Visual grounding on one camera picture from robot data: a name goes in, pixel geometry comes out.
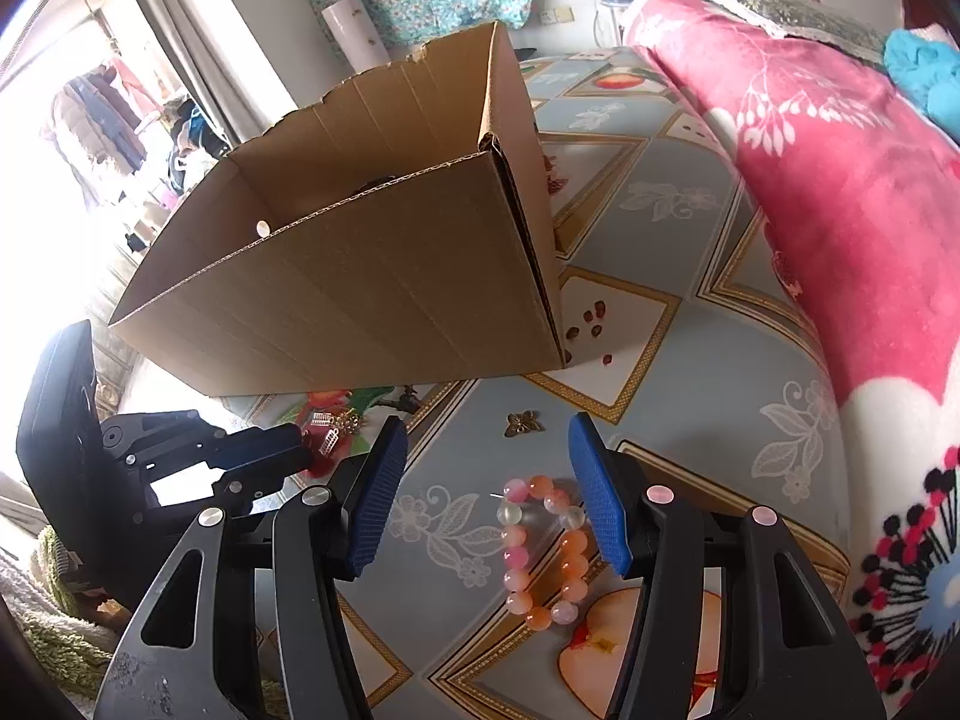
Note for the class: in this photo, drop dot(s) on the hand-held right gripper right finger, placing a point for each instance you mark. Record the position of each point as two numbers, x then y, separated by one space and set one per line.
600 510

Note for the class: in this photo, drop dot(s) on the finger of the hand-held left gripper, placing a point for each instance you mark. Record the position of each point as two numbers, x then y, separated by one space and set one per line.
274 444
259 481

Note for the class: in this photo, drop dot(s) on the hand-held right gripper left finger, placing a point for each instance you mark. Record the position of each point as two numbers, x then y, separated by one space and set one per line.
375 502

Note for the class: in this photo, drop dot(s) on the gold earring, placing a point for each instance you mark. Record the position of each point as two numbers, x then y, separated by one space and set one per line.
349 421

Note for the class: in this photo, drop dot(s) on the brown cardboard box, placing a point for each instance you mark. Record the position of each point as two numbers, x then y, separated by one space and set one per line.
375 300

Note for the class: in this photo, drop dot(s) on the small dark ornament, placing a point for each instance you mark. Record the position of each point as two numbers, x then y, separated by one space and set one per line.
409 398

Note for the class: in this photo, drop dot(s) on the bronze butterfly pendant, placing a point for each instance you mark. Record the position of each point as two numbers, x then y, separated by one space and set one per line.
523 424

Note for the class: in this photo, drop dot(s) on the green fuzzy cloth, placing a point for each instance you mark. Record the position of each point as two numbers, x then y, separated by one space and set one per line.
60 652

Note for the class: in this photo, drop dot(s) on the pink floral blanket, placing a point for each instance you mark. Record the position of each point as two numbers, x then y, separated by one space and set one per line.
825 202

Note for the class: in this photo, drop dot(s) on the pink white cylinder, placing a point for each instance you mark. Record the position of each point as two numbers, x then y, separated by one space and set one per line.
356 34

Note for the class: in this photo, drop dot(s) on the grey curtain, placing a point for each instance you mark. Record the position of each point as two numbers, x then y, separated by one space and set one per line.
195 30

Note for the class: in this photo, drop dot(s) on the silver glitter cloth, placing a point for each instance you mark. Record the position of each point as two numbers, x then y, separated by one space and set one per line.
787 11

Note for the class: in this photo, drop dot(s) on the blue cloth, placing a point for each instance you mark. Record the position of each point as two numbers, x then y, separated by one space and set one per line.
922 67

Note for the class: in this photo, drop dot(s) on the white wall socket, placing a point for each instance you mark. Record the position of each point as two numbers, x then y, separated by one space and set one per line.
556 16

